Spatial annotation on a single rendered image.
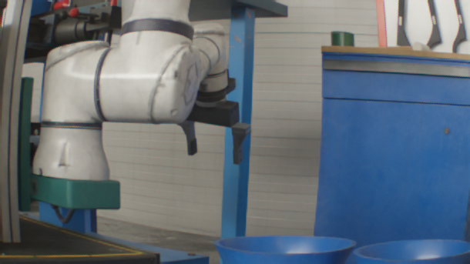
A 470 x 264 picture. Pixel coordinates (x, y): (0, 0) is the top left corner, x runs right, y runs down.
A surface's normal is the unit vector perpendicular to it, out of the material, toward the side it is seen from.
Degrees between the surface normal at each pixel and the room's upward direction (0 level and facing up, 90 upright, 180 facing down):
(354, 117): 90
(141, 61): 80
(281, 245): 62
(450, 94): 90
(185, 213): 90
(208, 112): 113
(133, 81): 93
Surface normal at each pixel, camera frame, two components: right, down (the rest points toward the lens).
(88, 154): 0.64, -0.35
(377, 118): -0.55, -0.03
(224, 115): -0.49, 0.37
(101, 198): 0.79, 0.04
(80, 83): -0.24, 0.00
